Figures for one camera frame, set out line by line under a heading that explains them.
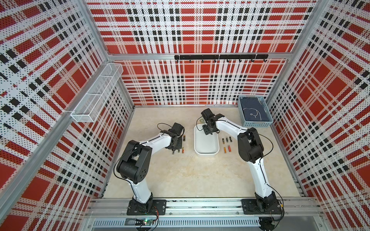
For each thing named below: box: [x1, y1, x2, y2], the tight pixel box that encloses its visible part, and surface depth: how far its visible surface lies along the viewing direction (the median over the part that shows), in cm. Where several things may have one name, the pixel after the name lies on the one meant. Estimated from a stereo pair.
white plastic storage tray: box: [193, 123, 221, 156], surface depth 100 cm
